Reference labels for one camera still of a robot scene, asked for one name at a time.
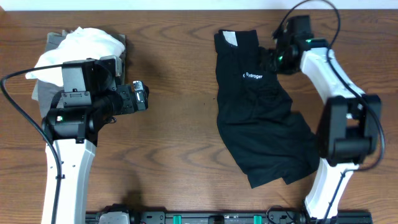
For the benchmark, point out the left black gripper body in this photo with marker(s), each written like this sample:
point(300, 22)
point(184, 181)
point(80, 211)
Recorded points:
point(119, 101)

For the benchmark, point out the grey folded garment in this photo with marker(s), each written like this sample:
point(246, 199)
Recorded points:
point(46, 92)

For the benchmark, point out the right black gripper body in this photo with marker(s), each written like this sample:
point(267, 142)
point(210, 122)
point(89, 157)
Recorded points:
point(276, 62)

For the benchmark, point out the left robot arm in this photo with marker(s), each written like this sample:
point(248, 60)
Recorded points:
point(94, 93)

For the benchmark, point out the olive folded garment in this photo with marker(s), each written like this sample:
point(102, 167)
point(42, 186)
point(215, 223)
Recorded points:
point(54, 75)

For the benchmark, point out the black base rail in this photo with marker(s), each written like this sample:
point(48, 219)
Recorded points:
point(117, 213)

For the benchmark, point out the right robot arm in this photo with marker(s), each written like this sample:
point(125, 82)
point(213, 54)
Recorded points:
point(349, 129)

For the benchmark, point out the black t-shirt with logo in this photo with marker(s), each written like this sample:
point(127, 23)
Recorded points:
point(265, 137)

